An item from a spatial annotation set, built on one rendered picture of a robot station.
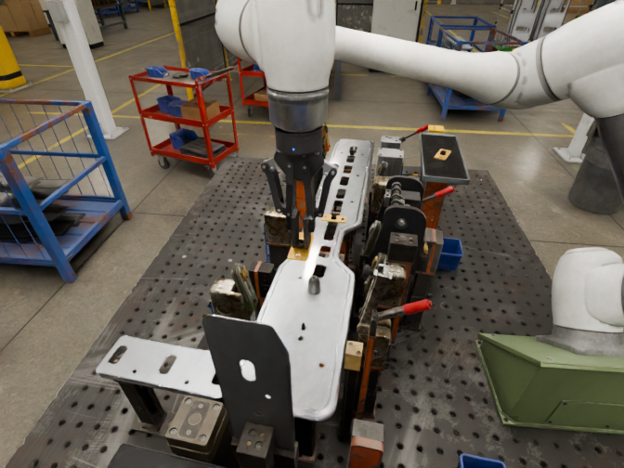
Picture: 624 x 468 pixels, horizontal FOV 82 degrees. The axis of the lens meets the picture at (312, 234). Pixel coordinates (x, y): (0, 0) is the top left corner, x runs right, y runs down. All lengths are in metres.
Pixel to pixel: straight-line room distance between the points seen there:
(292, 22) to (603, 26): 0.54
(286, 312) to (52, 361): 1.73
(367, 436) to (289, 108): 0.45
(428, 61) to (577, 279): 0.72
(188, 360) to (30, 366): 1.69
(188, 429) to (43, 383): 1.71
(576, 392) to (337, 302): 0.60
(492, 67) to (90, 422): 1.28
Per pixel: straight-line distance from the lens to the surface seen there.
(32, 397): 2.36
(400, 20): 7.60
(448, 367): 1.25
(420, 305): 0.77
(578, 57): 0.85
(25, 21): 14.24
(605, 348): 1.21
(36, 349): 2.56
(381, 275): 0.71
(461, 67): 0.76
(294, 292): 0.96
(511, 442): 1.19
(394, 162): 1.43
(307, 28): 0.51
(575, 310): 1.19
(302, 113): 0.53
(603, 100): 0.87
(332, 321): 0.90
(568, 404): 1.16
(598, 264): 1.20
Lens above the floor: 1.69
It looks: 37 degrees down
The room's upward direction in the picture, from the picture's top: straight up
